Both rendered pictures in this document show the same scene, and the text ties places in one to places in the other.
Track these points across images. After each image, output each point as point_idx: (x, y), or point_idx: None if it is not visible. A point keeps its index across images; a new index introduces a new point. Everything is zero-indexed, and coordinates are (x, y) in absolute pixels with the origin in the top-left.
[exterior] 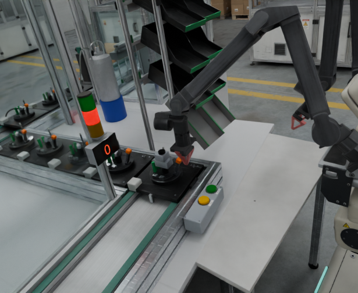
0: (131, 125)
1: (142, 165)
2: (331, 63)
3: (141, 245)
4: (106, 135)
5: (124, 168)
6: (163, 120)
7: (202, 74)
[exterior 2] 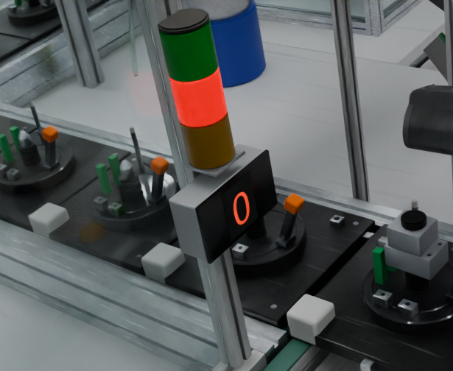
0: (282, 103)
1: (333, 254)
2: None
3: None
4: (241, 158)
5: (276, 258)
6: (443, 118)
7: None
